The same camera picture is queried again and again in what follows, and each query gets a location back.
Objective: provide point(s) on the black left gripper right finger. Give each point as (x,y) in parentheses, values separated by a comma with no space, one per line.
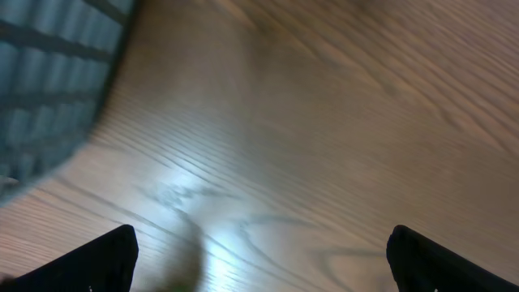
(418,264)

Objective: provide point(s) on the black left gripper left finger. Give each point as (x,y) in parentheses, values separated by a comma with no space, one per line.
(107,263)

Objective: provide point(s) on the dark grey plastic basket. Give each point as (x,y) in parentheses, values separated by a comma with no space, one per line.
(59,59)

